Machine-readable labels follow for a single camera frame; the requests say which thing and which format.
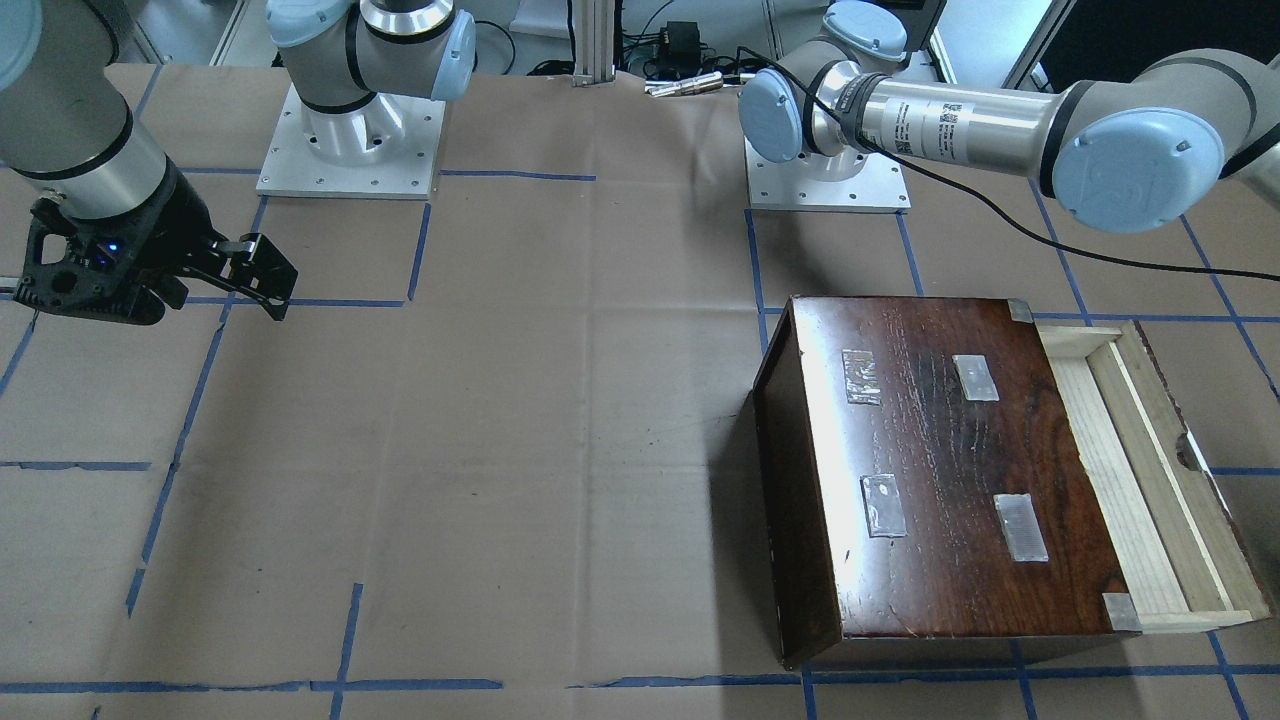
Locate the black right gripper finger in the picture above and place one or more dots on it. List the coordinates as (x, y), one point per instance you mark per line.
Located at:
(255, 268)

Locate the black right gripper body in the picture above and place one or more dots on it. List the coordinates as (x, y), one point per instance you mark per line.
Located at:
(178, 228)

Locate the light wooden drawer front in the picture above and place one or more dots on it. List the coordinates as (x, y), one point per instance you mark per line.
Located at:
(1183, 561)

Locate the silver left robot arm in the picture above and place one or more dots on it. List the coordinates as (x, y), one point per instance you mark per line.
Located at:
(1121, 157)

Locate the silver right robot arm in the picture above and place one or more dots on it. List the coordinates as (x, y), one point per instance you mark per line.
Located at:
(69, 132)

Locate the dark wooden drawer box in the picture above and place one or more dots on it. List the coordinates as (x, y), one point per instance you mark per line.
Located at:
(948, 594)

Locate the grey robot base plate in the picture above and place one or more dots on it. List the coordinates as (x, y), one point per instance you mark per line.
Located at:
(386, 150)

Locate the aluminium frame post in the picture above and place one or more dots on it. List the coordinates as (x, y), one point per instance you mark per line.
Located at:
(594, 35)

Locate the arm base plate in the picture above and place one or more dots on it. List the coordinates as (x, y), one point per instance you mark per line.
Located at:
(851, 182)

